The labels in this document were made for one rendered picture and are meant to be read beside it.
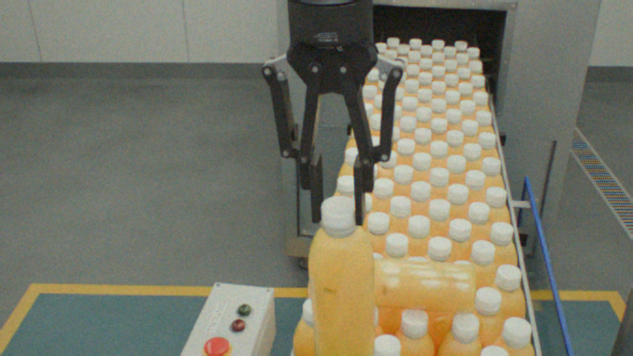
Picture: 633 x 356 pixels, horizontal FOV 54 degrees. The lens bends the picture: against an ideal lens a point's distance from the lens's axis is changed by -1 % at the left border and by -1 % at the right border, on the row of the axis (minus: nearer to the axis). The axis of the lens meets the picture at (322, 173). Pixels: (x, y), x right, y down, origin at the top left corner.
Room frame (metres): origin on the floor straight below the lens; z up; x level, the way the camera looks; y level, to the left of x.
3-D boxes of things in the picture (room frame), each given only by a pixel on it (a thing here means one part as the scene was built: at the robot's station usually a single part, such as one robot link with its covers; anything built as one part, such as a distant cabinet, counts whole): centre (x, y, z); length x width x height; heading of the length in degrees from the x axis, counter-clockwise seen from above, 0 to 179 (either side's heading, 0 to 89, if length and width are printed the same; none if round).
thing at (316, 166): (0.57, 0.01, 1.43); 0.03 x 0.01 x 0.07; 170
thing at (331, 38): (0.56, -0.01, 1.59); 0.08 x 0.07 x 0.09; 80
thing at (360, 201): (0.56, -0.04, 1.43); 0.03 x 0.01 x 0.07; 170
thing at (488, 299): (0.77, -0.26, 1.11); 0.04 x 0.04 x 0.02
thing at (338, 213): (0.56, -0.02, 1.40); 0.04 x 0.04 x 0.02
